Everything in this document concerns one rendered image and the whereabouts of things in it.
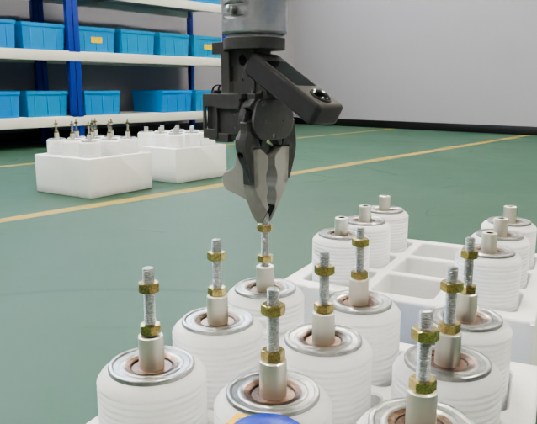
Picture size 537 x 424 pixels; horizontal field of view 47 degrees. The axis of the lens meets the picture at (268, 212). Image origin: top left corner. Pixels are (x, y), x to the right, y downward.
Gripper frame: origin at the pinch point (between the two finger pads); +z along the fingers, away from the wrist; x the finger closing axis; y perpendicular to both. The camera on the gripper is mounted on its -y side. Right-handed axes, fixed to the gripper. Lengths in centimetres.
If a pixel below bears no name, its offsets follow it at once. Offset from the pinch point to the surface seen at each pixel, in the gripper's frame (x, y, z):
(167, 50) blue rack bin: -352, 419, -48
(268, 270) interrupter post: 0.5, -0.4, 7.0
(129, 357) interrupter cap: 23.4, -3.1, 9.4
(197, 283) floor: -49, 65, 35
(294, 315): 0.4, -4.2, 11.8
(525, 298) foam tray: -38.2, -19.0, 16.9
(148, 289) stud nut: 23.4, -6.2, 2.3
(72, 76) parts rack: -247, 418, -22
